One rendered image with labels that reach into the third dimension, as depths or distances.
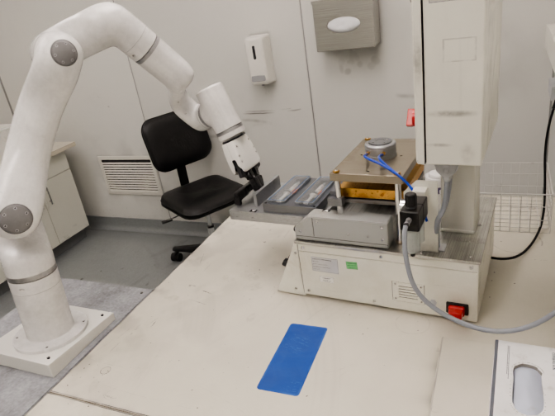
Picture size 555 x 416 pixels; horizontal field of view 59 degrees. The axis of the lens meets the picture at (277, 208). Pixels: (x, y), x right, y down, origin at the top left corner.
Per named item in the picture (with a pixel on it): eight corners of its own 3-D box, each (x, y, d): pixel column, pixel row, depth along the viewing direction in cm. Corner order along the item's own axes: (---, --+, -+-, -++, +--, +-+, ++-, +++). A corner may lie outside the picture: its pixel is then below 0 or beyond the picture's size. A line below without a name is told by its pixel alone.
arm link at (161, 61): (116, 77, 134) (200, 140, 151) (149, 53, 123) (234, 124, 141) (128, 54, 138) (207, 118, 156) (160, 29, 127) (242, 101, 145)
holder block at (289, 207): (343, 186, 148) (342, 178, 146) (316, 215, 132) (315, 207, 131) (293, 184, 155) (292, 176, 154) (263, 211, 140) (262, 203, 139)
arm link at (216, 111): (208, 138, 145) (230, 128, 139) (187, 96, 142) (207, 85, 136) (225, 128, 151) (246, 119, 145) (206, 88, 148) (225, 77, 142)
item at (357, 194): (424, 174, 134) (423, 141, 131) (404, 209, 117) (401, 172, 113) (363, 172, 143) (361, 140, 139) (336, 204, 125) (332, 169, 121)
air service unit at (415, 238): (431, 234, 113) (430, 175, 107) (417, 268, 102) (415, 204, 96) (409, 233, 116) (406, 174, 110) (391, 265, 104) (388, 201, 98)
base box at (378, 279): (493, 253, 143) (495, 200, 135) (475, 336, 113) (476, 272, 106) (322, 235, 168) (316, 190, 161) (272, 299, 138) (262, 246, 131)
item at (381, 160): (452, 170, 134) (452, 124, 128) (428, 222, 110) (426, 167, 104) (366, 167, 145) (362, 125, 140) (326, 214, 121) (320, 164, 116)
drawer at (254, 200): (350, 196, 149) (348, 173, 146) (323, 230, 132) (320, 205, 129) (266, 191, 163) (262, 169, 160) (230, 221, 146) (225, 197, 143)
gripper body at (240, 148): (231, 133, 152) (248, 165, 154) (213, 144, 144) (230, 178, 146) (249, 125, 147) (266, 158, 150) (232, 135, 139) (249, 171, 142)
